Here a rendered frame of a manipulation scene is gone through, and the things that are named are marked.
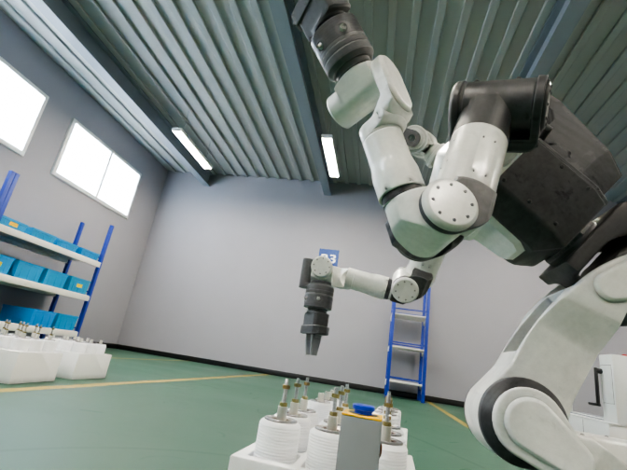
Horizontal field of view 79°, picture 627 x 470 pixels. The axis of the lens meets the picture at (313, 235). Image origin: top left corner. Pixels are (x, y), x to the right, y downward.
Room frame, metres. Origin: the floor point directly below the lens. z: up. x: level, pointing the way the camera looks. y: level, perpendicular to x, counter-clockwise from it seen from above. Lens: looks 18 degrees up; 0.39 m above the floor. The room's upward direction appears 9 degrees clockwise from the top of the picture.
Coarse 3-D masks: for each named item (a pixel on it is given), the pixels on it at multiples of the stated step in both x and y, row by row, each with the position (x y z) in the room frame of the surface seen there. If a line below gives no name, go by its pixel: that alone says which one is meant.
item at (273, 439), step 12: (264, 420) 0.94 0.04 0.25; (264, 432) 0.93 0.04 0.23; (276, 432) 0.92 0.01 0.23; (288, 432) 0.92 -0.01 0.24; (264, 444) 0.92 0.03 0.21; (276, 444) 0.92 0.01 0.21; (288, 444) 0.92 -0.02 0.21; (264, 456) 0.92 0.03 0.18; (276, 456) 0.92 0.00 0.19; (288, 456) 0.92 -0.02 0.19
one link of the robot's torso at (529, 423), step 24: (504, 408) 0.68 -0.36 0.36; (528, 408) 0.66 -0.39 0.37; (552, 408) 0.66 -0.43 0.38; (504, 432) 0.68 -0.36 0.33; (528, 432) 0.66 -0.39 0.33; (552, 432) 0.65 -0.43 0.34; (576, 432) 0.74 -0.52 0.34; (528, 456) 0.67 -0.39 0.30; (552, 456) 0.65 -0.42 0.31; (576, 456) 0.65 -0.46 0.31; (600, 456) 0.65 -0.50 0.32; (624, 456) 0.68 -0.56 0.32
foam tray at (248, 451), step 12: (252, 444) 1.03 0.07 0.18; (240, 456) 0.90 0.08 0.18; (252, 456) 0.92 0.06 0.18; (300, 456) 0.99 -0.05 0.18; (408, 456) 1.17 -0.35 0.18; (228, 468) 0.91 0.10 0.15; (240, 468) 0.90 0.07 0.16; (252, 468) 0.89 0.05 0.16; (264, 468) 0.89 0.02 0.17; (276, 468) 0.88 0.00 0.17; (288, 468) 0.88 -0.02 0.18; (300, 468) 0.89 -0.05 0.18; (408, 468) 1.03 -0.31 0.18
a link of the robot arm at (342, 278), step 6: (336, 270) 1.22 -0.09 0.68; (342, 270) 1.21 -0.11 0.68; (348, 270) 1.15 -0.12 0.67; (354, 270) 1.15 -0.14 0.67; (336, 276) 1.22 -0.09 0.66; (342, 276) 1.21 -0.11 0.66; (348, 276) 1.15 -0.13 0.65; (354, 276) 1.15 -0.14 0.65; (336, 282) 1.22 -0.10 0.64; (342, 282) 1.21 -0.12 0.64; (348, 282) 1.15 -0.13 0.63; (342, 288) 1.21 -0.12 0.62; (348, 288) 1.18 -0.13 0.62
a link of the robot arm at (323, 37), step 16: (304, 0) 0.50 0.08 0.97; (320, 0) 0.48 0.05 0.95; (336, 0) 0.48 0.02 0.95; (304, 16) 0.52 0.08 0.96; (320, 16) 0.49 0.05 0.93; (336, 16) 0.48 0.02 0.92; (352, 16) 0.49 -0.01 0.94; (304, 32) 0.54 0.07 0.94; (320, 32) 0.50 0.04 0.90; (336, 32) 0.49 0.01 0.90; (352, 32) 0.48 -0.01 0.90; (320, 48) 0.51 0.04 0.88
